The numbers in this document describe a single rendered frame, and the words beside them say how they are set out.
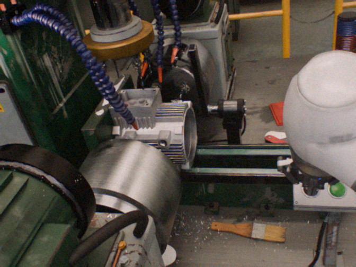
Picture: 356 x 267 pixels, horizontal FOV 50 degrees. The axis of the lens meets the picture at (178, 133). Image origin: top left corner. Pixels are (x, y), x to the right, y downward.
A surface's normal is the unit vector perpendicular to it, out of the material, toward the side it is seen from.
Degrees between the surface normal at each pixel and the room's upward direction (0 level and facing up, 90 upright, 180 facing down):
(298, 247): 0
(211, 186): 90
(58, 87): 90
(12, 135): 90
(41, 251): 0
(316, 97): 46
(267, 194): 90
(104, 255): 0
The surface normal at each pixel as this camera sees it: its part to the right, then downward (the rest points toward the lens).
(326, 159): -0.62, 0.71
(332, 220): -0.22, 0.59
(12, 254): 0.73, -0.44
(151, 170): 0.53, -0.60
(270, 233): -0.16, -0.80
